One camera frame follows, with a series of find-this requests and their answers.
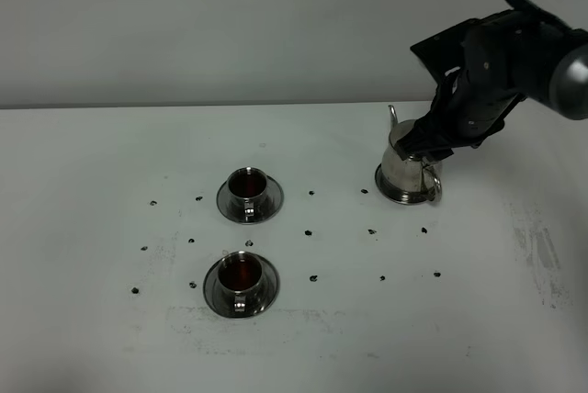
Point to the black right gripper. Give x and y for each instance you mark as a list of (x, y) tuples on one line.
[(501, 62)]

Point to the stainless steel teapot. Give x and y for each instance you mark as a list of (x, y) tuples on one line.
[(405, 174)]

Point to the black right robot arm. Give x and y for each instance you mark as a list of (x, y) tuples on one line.
[(566, 97)]

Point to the far stainless steel teacup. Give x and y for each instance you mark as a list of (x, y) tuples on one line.
[(247, 190)]

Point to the stainless steel teacup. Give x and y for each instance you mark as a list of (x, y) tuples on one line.
[(247, 190), (240, 277)]

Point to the far stainless steel saucer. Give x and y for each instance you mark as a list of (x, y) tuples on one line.
[(271, 206)]

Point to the stainless steel saucer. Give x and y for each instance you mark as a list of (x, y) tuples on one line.
[(271, 206), (266, 297)]

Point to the near stainless steel teacup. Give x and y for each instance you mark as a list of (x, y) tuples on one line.
[(240, 277)]

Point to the near stainless steel saucer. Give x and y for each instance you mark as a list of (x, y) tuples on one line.
[(266, 297)]

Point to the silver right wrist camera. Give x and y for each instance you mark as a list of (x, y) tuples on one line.
[(443, 52)]

